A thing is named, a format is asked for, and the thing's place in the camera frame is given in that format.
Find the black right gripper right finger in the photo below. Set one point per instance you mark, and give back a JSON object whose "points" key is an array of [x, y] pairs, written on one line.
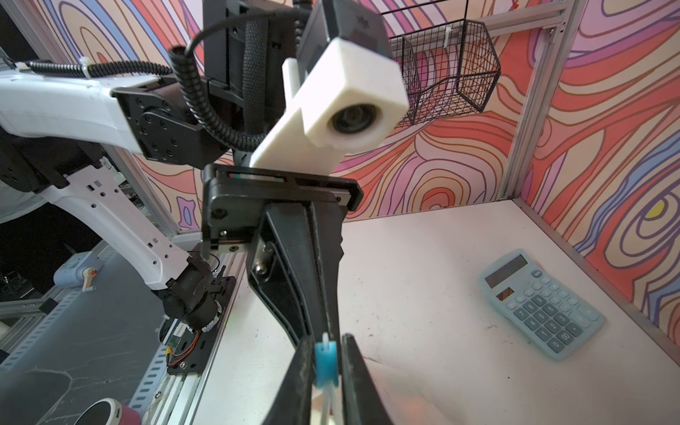
{"points": [[361, 402]]}

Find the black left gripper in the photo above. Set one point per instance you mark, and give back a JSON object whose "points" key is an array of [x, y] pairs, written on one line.
{"points": [[293, 267]]}

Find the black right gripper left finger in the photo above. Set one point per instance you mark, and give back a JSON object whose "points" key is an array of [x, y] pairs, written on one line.
{"points": [[292, 404]]}

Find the clear zip top bag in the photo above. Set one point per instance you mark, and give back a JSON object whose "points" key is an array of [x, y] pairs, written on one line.
{"points": [[402, 397]]}

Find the pink rimmed cup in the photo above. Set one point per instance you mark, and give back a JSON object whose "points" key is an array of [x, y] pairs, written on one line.
{"points": [[109, 411]]}

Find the light blue calculator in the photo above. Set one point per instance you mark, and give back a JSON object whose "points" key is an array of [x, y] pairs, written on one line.
{"points": [[553, 317]]}

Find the black wire basket left wall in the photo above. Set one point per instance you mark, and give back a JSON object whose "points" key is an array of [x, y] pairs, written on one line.
{"points": [[449, 67]]}

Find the aluminium frame post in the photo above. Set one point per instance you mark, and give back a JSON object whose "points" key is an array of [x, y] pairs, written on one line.
{"points": [[557, 23]]}

